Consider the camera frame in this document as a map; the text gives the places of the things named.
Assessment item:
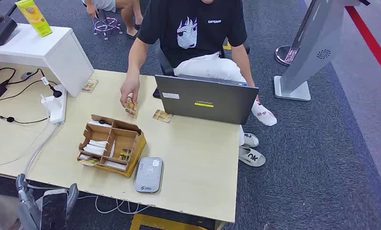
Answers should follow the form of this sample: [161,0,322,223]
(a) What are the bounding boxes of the person's right hand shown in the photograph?
[120,74,141,109]

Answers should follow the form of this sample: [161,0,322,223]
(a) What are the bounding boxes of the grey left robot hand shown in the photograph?
[15,173,79,230]

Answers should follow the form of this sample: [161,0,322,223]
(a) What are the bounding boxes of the white card stack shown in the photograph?
[83,139,108,156]

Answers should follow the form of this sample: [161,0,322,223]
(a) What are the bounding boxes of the person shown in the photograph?
[120,0,277,147]
[81,0,144,40]

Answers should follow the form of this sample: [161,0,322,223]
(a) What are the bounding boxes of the grey card reader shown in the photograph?
[134,157,164,194]

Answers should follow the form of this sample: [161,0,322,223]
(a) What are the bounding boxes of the beige robot torso edge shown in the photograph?
[0,192,22,230]

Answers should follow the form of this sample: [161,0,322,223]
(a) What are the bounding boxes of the chrome stool base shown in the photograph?
[93,9,123,41]

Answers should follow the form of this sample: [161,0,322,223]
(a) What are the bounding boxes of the white power strip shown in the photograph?
[41,84,67,125]

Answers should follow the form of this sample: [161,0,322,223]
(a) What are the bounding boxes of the grey lenovo laptop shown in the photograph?
[155,75,259,126]

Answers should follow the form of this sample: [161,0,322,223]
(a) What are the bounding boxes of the white desk riser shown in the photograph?
[0,23,94,98]

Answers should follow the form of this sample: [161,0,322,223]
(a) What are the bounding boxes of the yellow green drink carton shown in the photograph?
[14,0,53,38]

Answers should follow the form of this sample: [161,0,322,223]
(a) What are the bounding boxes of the white slipper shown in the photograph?
[238,146,266,168]
[243,132,260,148]

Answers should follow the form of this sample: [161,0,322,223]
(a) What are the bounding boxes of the black desktop device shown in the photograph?
[0,0,18,46]

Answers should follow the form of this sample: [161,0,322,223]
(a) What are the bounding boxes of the grey kiosk stand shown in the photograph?
[274,0,370,102]

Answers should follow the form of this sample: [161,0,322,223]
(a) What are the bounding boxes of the thick white power cable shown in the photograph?
[22,123,60,178]

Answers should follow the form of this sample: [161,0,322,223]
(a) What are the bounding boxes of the white cables under desk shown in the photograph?
[77,195,150,215]

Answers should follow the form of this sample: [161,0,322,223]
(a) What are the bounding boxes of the black plug with cable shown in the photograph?
[38,68,63,98]

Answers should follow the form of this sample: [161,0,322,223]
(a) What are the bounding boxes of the black cable with ferrite bead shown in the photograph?
[0,115,50,125]

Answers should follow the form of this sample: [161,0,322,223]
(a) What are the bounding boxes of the yellow metal frame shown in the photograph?
[129,213,226,230]

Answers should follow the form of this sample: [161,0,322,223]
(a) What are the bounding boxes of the chrome stanchion post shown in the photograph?
[275,0,321,67]

